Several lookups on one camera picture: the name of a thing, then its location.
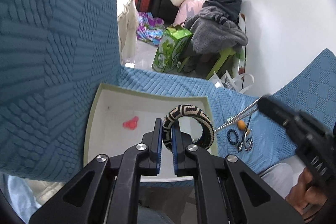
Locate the black patterned woven bangle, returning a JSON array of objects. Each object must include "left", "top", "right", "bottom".
[{"left": 162, "top": 105, "right": 215, "bottom": 152}]

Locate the pink ribbon hair clip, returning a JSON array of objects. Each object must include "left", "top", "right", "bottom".
[{"left": 122, "top": 116, "right": 139, "bottom": 130}]

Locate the pale green box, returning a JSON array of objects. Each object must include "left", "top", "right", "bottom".
[{"left": 83, "top": 83, "right": 214, "bottom": 187}]

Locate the black coil hair tie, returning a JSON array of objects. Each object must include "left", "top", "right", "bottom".
[{"left": 227, "top": 129, "right": 239, "bottom": 146}]

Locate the orange gourd ornament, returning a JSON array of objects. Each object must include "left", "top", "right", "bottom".
[{"left": 236, "top": 120, "right": 247, "bottom": 131}]

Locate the black hair stick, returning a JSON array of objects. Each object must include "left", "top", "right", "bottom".
[{"left": 244, "top": 114, "right": 252, "bottom": 134}]

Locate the silver hair pin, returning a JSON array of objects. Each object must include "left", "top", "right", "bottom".
[{"left": 214, "top": 96, "right": 262, "bottom": 133}]

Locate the silver ring bangle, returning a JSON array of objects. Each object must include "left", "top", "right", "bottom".
[{"left": 243, "top": 129, "right": 253, "bottom": 151}]

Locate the person right hand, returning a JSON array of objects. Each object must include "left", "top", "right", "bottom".
[{"left": 285, "top": 168, "right": 327, "bottom": 222}]

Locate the green cardboard carton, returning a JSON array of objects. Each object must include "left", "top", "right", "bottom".
[{"left": 151, "top": 25, "right": 193, "bottom": 73}]

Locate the green plastic stool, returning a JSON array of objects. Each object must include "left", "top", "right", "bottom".
[{"left": 177, "top": 48, "right": 236, "bottom": 80}]

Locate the grey fleece garment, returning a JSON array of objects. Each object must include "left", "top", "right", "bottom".
[{"left": 184, "top": 6, "right": 244, "bottom": 56}]

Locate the purple patterned cloth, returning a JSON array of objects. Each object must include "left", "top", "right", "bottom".
[{"left": 136, "top": 12, "right": 165, "bottom": 46}]

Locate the cream lace covered furniture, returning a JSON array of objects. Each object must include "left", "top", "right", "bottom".
[{"left": 117, "top": 0, "right": 138, "bottom": 65}]

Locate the white bag with straps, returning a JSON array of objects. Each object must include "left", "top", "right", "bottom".
[{"left": 209, "top": 71, "right": 255, "bottom": 94}]

